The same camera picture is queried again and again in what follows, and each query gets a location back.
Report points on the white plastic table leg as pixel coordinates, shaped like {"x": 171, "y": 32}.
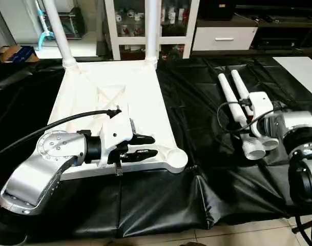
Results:
{"x": 152, "y": 31}
{"x": 240, "y": 84}
{"x": 230, "y": 97}
{"x": 58, "y": 31}

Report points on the white plastic table top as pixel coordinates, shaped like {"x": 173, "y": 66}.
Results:
{"x": 109, "y": 97}

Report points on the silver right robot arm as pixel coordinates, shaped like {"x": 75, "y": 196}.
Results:
{"x": 299, "y": 138}

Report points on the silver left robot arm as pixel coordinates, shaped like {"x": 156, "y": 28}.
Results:
{"x": 38, "y": 174}

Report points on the white sheet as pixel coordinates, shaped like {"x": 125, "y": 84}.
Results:
{"x": 299, "y": 74}

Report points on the black work mat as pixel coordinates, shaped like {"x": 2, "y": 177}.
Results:
{"x": 196, "y": 195}

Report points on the white low drawer unit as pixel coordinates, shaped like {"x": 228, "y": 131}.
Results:
{"x": 225, "y": 38}

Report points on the dark robot right foot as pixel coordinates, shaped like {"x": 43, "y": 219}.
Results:
{"x": 192, "y": 244}

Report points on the white glass-door cabinet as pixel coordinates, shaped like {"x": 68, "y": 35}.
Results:
{"x": 130, "y": 25}

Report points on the blue cardboard box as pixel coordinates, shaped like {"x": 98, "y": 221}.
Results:
{"x": 17, "y": 54}

